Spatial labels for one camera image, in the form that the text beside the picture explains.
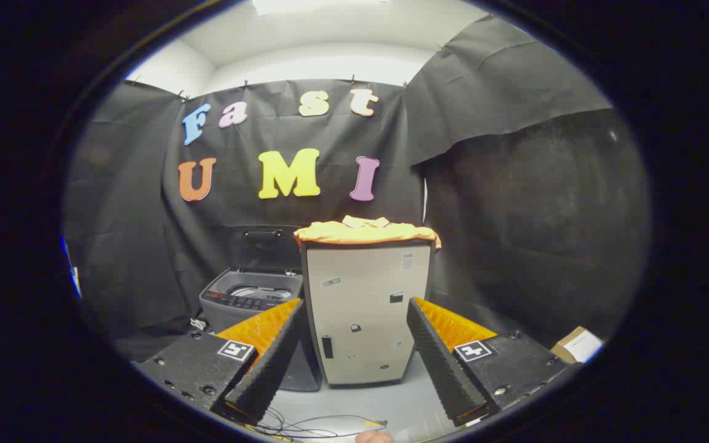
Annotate tangled floor cables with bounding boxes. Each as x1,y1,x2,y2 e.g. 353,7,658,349
225,406,389,441

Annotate orange polo shirt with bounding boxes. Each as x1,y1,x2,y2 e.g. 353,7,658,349
294,215,443,250

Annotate cardboard box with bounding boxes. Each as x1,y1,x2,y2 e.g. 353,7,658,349
550,326,604,365

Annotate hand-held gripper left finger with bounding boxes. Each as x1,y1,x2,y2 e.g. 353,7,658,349
136,298,307,425

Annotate grey cabinet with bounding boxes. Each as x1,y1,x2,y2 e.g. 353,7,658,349
301,239,436,388

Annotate black backdrop cloth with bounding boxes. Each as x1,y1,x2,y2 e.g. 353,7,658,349
62,15,651,364

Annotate grey washing machine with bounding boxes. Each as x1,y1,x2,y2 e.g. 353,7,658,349
199,268,321,393

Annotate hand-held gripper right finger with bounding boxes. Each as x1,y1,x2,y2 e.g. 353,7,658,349
407,297,583,427

